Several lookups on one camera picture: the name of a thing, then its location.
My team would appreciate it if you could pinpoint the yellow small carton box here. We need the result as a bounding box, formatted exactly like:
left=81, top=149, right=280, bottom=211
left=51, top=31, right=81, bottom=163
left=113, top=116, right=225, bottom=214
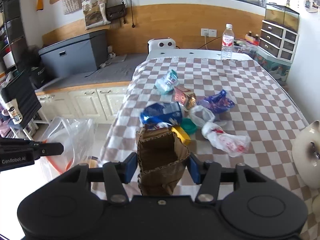
left=171, top=126, right=191, bottom=145

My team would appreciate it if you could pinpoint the torn brown cardboard piece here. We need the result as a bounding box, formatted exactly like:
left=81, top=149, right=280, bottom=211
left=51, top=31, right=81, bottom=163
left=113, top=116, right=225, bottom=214
left=136, top=127, right=190, bottom=196

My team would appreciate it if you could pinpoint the white plastic bag red print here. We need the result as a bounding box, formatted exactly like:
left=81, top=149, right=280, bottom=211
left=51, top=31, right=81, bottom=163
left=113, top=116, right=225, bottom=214
left=201, top=122, right=251, bottom=157

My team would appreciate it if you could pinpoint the crushed blue pepsi can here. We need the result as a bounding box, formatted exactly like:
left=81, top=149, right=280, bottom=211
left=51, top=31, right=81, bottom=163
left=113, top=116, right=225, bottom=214
left=140, top=102, right=183, bottom=126

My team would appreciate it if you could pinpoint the clear plastic bag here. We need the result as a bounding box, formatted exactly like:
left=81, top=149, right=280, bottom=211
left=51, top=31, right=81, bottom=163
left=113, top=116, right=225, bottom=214
left=42, top=116, right=96, bottom=174

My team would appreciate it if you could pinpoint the red gold snack bag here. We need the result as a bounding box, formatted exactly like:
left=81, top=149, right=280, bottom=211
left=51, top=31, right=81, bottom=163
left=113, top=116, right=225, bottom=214
left=174, top=85, right=196, bottom=110

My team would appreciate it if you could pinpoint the blue floral plastic bag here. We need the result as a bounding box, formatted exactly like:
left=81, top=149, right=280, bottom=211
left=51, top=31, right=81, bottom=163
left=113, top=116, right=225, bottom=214
left=197, top=89, right=235, bottom=114

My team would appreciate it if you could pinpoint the light blue snack pouch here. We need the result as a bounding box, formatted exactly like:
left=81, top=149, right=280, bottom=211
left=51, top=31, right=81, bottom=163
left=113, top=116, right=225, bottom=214
left=155, top=70, right=179, bottom=94

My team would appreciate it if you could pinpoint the dark brown shoulder bag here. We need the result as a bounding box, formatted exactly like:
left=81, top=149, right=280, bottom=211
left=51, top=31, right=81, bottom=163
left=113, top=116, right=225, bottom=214
left=106, top=4, right=126, bottom=21

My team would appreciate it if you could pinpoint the teal plastic lid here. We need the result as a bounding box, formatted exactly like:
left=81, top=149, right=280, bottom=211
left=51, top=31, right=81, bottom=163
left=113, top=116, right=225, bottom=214
left=180, top=118, right=197, bottom=135

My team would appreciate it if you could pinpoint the checkered brown white tablecloth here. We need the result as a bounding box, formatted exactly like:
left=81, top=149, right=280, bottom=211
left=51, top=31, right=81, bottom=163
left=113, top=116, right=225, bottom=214
left=91, top=56, right=320, bottom=240

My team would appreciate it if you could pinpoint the cream cabinet bench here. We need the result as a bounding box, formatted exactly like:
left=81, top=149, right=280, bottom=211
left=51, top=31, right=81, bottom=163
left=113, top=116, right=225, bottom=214
left=35, top=54, right=147, bottom=124

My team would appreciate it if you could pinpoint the grey fabric storage box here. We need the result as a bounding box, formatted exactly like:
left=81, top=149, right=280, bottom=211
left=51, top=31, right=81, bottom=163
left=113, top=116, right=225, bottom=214
left=39, top=30, right=108, bottom=78

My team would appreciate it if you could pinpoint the clear water bottle red label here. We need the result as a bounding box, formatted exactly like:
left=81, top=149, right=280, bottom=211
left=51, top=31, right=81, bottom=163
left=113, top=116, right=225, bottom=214
left=221, top=24, right=234, bottom=60

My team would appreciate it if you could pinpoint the white drawer organizer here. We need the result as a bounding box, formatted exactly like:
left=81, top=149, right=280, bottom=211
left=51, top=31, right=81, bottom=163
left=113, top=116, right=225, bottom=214
left=259, top=20, right=299, bottom=63

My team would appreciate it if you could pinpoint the black shelving unit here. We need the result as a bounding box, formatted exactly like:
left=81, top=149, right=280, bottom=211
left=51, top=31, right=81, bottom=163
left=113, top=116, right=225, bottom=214
left=1, top=0, right=28, bottom=73

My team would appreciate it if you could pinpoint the printed canvas tote bag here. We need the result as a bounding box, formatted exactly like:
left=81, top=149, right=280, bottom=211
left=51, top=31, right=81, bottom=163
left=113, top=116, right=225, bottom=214
left=82, top=0, right=111, bottom=30

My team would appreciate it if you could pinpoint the knitted beige handbag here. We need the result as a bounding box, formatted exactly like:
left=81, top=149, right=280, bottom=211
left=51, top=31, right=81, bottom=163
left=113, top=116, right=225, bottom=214
left=62, top=0, right=81, bottom=15

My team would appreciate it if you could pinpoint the glass fish tank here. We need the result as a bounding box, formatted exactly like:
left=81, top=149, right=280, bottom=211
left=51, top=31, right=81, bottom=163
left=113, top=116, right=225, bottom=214
left=265, top=3, right=299, bottom=32

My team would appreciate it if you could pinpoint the white wall power socket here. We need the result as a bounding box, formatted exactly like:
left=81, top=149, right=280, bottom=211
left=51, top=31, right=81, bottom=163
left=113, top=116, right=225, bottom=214
left=201, top=28, right=217, bottom=37

